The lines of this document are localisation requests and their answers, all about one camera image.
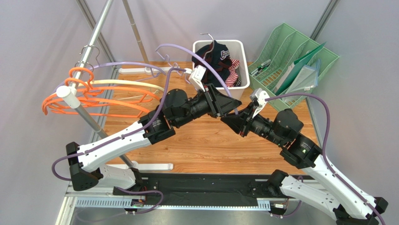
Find red white striped top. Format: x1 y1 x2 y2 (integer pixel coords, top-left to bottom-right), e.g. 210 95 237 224
225 59 241 87

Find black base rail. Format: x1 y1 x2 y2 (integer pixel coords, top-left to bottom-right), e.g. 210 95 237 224
112 173 298 208

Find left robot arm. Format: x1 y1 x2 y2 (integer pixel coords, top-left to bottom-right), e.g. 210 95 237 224
66 84 242 191

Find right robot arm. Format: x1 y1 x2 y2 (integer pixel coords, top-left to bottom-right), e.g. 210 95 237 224
221 103 388 225

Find pens in organizer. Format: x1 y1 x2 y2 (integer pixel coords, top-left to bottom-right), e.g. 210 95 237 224
250 59 272 76

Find dark navy garment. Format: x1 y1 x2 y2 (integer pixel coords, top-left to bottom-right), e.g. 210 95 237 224
195 41 232 87

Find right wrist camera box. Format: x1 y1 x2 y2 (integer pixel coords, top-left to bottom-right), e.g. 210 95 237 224
250 88 270 119

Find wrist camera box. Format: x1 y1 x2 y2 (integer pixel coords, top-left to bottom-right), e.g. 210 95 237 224
185 65 206 91
250 88 270 119

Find white plastic basket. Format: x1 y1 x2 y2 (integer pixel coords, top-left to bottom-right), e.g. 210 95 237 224
192 39 251 100

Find green folder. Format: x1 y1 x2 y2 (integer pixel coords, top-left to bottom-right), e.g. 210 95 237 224
273 42 325 96

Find green file organizer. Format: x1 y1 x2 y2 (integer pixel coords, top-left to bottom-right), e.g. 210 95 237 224
248 22 340 112

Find clear document pouch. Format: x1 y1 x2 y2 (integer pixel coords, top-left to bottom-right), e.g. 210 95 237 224
282 58 321 94

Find metal clothes rack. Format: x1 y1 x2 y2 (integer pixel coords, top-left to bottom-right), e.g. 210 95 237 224
52 0 173 178

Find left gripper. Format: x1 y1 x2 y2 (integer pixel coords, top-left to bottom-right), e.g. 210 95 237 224
174 84 243 129

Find orange plastic hanger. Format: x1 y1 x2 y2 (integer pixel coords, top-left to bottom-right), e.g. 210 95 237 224
41 94 160 119

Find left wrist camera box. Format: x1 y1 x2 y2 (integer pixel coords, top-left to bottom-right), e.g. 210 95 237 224
185 65 206 91

